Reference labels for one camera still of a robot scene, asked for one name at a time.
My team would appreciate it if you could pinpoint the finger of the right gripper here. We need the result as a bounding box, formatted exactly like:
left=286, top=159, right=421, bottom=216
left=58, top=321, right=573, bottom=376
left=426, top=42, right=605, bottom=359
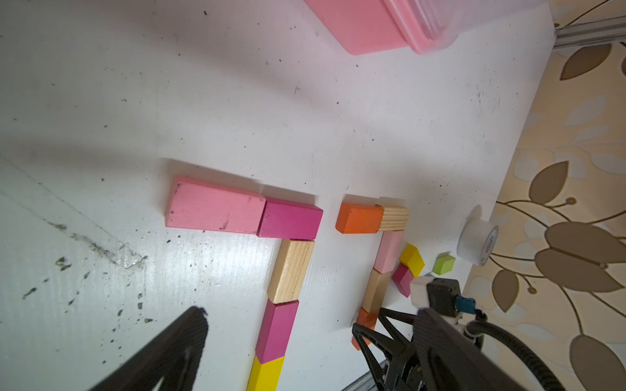
left=352, top=308, right=426, bottom=390

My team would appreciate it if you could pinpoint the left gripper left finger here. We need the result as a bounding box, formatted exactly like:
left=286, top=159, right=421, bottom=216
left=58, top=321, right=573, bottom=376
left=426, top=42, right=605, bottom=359
left=92, top=306, right=209, bottom=390

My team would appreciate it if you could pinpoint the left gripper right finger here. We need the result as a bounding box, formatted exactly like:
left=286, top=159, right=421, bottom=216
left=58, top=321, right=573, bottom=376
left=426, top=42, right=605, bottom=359
left=412, top=309, right=524, bottom=390

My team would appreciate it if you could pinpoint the red-orange block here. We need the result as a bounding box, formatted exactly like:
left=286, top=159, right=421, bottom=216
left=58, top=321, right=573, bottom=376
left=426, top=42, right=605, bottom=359
left=351, top=308, right=380, bottom=351

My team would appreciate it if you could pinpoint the yellow block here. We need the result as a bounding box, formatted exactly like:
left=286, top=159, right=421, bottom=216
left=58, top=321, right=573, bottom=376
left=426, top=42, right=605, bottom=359
left=399, top=244, right=425, bottom=278
left=246, top=357, right=285, bottom=391

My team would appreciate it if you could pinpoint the wooden block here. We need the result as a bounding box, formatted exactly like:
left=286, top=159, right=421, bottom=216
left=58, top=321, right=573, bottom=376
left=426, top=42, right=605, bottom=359
left=267, top=239, right=315, bottom=304
left=362, top=269, right=392, bottom=314
left=378, top=205, right=410, bottom=231

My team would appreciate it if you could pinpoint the magenta block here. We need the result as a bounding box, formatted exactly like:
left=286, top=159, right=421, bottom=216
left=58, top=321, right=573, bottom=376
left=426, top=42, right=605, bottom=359
left=257, top=197, right=324, bottom=240
left=255, top=300, right=299, bottom=364
left=392, top=263, right=414, bottom=297

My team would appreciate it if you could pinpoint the light pink block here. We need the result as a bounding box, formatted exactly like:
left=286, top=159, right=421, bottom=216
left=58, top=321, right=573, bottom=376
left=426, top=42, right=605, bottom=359
left=373, top=231, right=404, bottom=274
left=166, top=176, right=266, bottom=235

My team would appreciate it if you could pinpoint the orange block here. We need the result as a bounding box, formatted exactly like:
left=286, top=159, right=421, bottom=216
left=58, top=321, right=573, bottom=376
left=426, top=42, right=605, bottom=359
left=335, top=203, right=384, bottom=235

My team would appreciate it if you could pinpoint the pink plastic toolbox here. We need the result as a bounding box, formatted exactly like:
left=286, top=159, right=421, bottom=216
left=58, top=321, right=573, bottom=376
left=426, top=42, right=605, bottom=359
left=305, top=0, right=542, bottom=55

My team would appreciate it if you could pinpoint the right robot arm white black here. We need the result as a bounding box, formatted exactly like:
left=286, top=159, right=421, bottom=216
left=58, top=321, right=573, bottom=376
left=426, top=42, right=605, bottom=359
left=352, top=308, right=564, bottom=390

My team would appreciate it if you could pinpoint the green block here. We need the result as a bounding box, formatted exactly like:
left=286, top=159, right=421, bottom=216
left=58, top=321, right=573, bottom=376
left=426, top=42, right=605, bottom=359
left=432, top=253, right=456, bottom=275

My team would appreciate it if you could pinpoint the white tape roll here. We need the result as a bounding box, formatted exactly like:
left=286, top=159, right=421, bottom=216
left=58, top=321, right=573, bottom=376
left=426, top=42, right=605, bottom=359
left=456, top=205, right=500, bottom=267

